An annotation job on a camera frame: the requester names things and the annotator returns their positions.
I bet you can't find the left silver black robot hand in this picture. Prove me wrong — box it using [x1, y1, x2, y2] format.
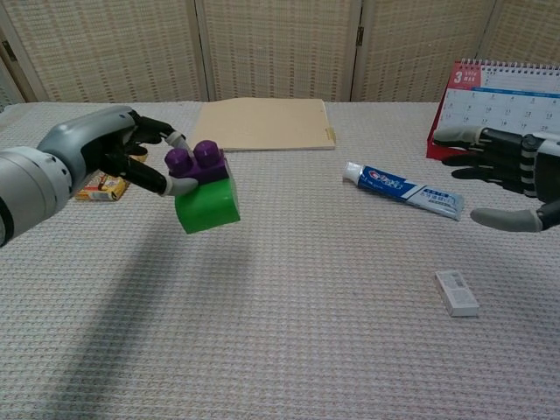
[37, 104, 199, 199]

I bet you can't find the purple toy block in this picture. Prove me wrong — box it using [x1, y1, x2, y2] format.
[164, 139, 231, 183]

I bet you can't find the manila file folder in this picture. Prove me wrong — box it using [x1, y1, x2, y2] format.
[188, 98, 337, 153]

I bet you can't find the blue white toothpaste tube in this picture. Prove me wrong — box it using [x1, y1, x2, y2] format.
[342, 161, 466, 222]

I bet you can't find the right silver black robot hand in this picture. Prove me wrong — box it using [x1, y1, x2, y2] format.
[432, 125, 560, 234]

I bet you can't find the yellow food box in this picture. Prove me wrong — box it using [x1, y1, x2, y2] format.
[74, 151, 148, 202]

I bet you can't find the small white box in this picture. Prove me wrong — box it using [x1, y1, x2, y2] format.
[434, 269, 480, 318]

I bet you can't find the beige woven folding screen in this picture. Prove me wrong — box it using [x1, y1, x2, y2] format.
[0, 0, 560, 105]

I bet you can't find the green toy block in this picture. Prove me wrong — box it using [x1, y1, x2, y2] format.
[173, 174, 242, 235]

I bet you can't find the white woven tablecloth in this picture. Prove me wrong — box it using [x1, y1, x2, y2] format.
[0, 101, 560, 420]

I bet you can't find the red desk calendar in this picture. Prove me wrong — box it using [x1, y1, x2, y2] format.
[425, 59, 560, 161]

